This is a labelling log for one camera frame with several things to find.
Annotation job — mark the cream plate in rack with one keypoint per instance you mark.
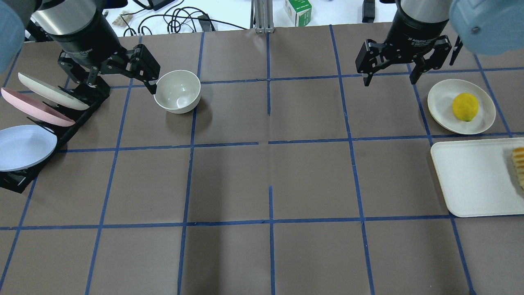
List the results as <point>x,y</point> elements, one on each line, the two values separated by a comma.
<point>52,92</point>

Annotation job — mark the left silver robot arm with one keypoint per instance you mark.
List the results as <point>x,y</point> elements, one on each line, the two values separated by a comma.
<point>56,17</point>

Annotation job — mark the yellow lemon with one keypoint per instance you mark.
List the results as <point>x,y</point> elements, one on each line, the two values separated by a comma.
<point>465,107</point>

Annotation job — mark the aluminium frame post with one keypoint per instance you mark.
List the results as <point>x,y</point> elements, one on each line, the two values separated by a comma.
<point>262,16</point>

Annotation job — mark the black power adapter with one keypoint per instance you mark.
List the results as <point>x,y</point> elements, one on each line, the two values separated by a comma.
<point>368,11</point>

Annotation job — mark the white ceramic bowl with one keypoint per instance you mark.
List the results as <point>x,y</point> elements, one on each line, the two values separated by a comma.
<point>178,91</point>

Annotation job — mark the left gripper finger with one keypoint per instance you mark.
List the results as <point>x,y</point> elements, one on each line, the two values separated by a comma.
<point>137,63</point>
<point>89,83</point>

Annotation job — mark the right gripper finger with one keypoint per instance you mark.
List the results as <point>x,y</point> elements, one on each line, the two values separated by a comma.
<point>441,49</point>
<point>374,57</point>

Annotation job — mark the cream round plate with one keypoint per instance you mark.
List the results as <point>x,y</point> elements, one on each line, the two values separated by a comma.
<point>439,101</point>

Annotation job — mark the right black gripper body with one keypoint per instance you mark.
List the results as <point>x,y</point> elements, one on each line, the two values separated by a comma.
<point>413,32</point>

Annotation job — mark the pink plate in rack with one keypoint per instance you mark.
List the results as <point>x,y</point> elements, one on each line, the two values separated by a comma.
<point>36,109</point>

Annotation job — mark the green white carton box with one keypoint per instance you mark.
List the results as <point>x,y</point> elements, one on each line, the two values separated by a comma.
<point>299,12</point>

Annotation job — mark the light blue plate in rack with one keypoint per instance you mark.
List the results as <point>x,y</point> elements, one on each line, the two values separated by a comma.
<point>25,146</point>

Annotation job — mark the sliced yellow fruit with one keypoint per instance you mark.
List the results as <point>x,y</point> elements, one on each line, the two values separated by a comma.
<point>518,164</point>

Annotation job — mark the white rectangular tray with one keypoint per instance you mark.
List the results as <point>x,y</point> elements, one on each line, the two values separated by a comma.
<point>477,177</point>

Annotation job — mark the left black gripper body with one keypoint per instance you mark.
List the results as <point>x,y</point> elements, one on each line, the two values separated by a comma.
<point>89,44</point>

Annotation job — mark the black plate rack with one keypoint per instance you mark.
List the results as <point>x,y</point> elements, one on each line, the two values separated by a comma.
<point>17,181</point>

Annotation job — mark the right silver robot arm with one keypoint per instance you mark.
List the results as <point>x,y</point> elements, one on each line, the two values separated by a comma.
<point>484,27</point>

